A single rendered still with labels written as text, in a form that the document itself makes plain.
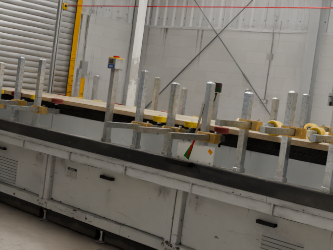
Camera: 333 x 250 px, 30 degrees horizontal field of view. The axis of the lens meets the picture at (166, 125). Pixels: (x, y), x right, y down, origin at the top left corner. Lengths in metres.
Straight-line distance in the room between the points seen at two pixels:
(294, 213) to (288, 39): 8.67
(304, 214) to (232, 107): 9.15
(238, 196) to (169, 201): 0.67
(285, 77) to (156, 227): 7.88
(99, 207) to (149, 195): 0.47
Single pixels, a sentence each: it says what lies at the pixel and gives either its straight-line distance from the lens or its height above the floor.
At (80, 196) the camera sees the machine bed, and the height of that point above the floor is 0.26.
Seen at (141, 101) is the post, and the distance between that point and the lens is 3.63.
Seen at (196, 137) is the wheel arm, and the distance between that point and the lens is 3.19.
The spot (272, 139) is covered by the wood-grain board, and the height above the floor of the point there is 0.89.
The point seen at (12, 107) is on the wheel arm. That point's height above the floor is 0.82.
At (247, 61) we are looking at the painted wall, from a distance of 11.98.
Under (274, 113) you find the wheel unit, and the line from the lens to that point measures 4.35.
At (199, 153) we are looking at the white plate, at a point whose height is 0.76.
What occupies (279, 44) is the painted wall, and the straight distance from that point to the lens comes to 11.64.
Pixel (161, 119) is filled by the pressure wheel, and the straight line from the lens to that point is 3.68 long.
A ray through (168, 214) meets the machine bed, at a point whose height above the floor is 0.33.
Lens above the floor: 1.05
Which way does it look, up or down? 3 degrees down
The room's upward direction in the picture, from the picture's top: 8 degrees clockwise
